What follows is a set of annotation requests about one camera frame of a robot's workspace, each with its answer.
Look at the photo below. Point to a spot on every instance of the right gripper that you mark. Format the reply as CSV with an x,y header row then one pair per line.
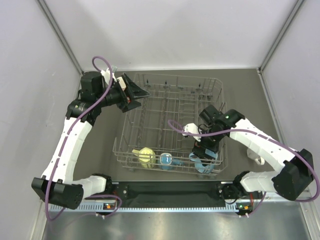
x,y
199,148

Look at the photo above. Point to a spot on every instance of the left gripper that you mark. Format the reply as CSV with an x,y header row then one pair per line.
x,y
133,91

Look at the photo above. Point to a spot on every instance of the plain blue mug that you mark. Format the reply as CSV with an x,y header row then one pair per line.
x,y
202,165

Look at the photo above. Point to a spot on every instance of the blue floral mug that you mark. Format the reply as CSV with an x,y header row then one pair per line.
x,y
167,162

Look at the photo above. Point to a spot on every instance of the yellow mug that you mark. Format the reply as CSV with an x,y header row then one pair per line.
x,y
146,157

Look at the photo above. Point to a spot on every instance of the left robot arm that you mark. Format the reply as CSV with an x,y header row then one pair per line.
x,y
57,186

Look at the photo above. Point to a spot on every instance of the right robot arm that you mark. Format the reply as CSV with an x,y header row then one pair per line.
x,y
292,170

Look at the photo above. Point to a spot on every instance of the pink mug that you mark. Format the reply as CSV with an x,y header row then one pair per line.
x,y
122,83

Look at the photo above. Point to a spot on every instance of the white mug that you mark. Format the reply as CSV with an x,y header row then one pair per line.
x,y
255,157

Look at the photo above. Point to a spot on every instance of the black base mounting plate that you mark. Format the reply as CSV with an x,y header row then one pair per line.
x,y
211,188

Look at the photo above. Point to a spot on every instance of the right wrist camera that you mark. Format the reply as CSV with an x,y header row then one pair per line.
x,y
191,128

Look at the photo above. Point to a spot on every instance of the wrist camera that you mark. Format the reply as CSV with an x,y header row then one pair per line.
x,y
191,128
110,71

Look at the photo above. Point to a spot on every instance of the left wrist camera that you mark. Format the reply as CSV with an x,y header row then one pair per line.
x,y
110,71

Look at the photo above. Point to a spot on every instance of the grey wire dish rack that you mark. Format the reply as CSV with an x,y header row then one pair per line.
x,y
172,97

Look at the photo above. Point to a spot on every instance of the aluminium frame rail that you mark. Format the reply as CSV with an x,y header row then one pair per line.
x,y
175,198

